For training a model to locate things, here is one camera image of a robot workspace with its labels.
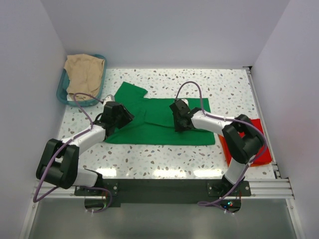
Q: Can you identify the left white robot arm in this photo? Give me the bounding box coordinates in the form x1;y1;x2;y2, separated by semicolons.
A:
36;101;134;195

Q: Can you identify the green t shirt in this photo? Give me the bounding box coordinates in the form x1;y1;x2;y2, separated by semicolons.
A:
105;82;215;146

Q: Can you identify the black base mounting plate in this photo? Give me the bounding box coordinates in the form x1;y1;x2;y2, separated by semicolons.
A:
74;179;252;212

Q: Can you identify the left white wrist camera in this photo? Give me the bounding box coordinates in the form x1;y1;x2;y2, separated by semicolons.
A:
103;95;115;105

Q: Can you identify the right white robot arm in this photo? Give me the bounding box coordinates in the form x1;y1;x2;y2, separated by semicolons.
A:
169;99;267;196

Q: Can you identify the folded red t shirt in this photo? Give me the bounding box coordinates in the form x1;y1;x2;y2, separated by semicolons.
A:
220;118;273;165

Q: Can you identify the teal plastic basket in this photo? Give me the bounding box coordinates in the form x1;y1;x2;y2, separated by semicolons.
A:
56;54;107;107

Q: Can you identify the folded orange t shirt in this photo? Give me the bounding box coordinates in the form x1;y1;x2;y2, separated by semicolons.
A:
218;135;272;167

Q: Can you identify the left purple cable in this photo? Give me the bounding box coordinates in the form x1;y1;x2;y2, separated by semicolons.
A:
32;92;113;214

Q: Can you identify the beige t shirt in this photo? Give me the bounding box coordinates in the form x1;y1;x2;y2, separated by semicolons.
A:
64;54;105;101

